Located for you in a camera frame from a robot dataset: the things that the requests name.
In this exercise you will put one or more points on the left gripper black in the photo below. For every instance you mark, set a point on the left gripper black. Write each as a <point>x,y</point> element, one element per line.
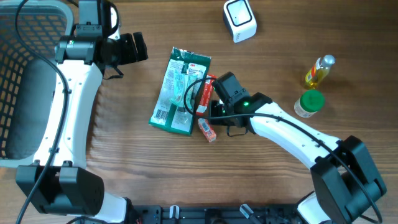
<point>132,55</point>

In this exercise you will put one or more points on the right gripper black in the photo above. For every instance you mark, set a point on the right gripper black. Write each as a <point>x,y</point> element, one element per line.
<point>214,105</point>

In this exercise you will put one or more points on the red snack packet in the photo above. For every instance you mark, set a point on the red snack packet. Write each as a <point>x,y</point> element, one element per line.
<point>206,96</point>

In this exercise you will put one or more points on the green 3M gloves package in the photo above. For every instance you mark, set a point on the green 3M gloves package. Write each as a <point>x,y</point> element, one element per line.
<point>166,115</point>

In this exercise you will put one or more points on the green lid white jar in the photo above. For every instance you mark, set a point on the green lid white jar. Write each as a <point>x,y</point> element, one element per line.
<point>309,103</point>

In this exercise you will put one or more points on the yellow liquid bottle silver cap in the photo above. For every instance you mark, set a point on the yellow liquid bottle silver cap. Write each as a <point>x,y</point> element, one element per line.
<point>318,72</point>

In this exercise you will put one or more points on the pink tissue pack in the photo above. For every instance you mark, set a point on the pink tissue pack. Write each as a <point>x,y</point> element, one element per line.
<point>206,129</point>

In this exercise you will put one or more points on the light teal small packet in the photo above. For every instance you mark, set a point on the light teal small packet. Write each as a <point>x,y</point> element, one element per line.
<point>181,82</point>

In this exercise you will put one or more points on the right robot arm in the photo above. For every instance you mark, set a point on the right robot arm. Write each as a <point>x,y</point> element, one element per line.
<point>345,178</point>

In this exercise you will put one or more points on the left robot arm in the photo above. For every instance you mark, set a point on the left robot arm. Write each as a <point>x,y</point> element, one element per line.
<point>57,181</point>

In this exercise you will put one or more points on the white barcode scanner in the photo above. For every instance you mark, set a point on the white barcode scanner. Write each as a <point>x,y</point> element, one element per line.
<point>239,19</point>

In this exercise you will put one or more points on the grey plastic mesh basket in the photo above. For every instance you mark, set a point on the grey plastic mesh basket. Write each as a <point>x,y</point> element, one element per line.
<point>28,83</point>

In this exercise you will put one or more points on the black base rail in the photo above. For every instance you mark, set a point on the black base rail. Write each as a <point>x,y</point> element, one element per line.
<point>155,214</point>

